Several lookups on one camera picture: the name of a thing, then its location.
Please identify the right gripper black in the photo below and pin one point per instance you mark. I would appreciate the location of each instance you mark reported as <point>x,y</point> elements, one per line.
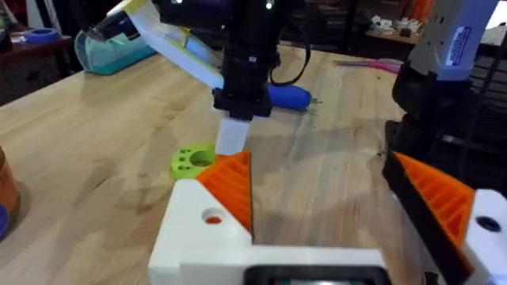
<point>247,59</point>

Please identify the blue electric screwdriver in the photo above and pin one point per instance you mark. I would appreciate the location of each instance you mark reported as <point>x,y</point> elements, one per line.
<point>289,97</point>

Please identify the teal soft zip bag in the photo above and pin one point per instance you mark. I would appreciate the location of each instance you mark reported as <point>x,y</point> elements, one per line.
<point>107,55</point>

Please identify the pink scissors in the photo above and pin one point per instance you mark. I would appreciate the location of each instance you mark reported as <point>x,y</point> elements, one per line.
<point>376,65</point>

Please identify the blue tape roll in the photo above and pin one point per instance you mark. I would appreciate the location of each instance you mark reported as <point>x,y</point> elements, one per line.
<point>41,35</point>

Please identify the black tool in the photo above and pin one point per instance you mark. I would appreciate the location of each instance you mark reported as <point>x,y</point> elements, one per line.
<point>113,27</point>

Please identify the blue round toy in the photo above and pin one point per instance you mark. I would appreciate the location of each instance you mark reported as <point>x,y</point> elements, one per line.
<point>3,221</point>

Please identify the white and yellow flat package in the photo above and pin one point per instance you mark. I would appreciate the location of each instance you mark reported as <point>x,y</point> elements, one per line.
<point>174,43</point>

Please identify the dark wooden side table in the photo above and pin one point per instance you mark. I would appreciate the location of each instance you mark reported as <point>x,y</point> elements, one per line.
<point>35,67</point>

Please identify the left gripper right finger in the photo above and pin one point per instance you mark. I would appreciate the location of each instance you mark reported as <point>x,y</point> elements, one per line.
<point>439,202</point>

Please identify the green disc with holes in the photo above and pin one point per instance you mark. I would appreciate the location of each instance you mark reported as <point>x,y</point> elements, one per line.
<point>186,162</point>

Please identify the heap of white parts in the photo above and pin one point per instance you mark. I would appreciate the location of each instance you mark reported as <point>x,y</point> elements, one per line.
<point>392,25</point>

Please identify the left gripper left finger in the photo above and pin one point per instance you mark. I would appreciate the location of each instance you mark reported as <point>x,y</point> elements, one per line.
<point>190,237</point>

